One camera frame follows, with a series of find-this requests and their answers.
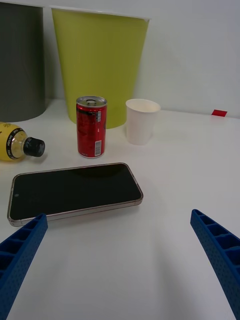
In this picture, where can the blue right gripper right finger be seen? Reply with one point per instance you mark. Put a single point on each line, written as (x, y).
(220, 250)

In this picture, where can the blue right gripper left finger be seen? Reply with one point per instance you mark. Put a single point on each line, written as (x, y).
(20, 255)

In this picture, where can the black smartphone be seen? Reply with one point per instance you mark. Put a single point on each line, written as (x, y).
(75, 190)

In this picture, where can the yellow bottle with black cap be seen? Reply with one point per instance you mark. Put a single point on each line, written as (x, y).
(12, 142)

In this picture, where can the red drink can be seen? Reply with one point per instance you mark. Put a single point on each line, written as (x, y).
(87, 132)

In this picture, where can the white paper cup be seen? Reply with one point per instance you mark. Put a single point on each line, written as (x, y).
(140, 125)

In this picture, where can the grey plastic waste bin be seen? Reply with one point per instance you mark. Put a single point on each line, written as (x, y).
(20, 65)

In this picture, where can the yellow-green plastic waste bin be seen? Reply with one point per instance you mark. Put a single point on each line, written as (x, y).
(100, 57)

